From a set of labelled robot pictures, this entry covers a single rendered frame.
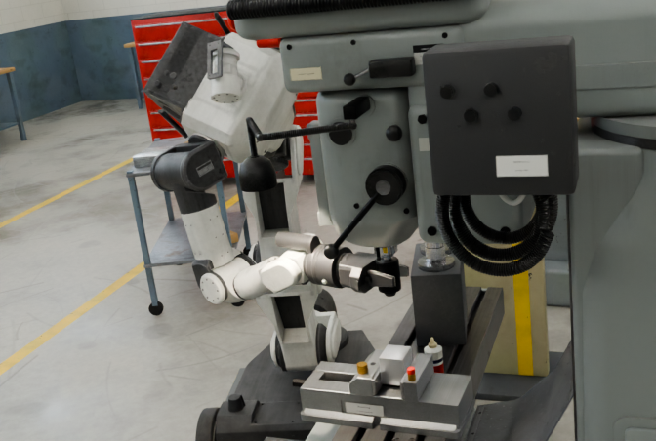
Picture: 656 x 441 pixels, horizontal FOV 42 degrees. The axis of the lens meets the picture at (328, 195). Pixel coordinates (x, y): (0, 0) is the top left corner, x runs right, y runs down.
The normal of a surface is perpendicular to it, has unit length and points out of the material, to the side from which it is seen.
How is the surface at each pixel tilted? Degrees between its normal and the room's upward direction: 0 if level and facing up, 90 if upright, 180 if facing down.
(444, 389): 0
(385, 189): 90
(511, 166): 90
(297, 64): 90
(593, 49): 90
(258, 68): 58
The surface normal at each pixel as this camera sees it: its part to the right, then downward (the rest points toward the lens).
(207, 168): 0.68, -0.01
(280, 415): -0.11, -0.95
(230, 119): -0.17, -0.25
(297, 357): -0.09, 0.51
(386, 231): -0.15, 0.74
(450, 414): -0.37, 0.31
